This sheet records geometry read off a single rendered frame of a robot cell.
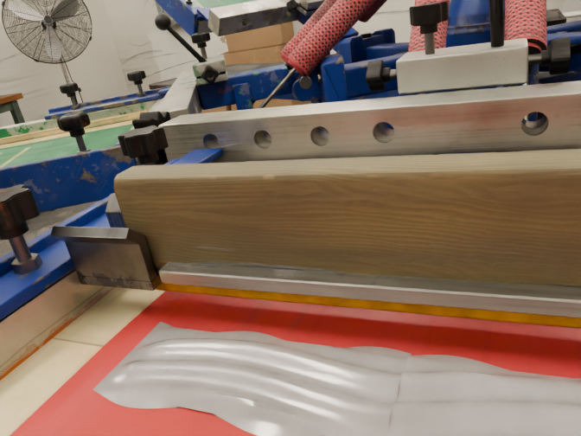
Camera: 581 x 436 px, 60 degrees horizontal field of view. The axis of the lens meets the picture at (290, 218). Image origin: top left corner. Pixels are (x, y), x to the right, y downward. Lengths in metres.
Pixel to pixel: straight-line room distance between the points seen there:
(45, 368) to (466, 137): 0.40
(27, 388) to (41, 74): 4.80
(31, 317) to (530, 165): 0.33
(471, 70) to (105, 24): 5.38
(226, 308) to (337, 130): 0.24
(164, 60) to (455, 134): 5.08
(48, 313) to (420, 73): 0.41
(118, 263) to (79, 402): 0.10
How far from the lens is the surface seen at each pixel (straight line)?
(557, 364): 0.31
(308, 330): 0.33
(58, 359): 0.39
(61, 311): 0.42
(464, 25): 1.04
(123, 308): 0.41
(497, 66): 0.54
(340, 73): 0.94
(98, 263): 0.40
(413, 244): 0.29
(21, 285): 0.40
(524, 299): 0.28
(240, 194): 0.31
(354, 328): 0.33
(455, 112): 0.50
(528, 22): 0.73
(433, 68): 0.55
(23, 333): 0.40
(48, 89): 5.14
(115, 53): 5.82
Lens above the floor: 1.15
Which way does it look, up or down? 23 degrees down
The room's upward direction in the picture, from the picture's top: 10 degrees counter-clockwise
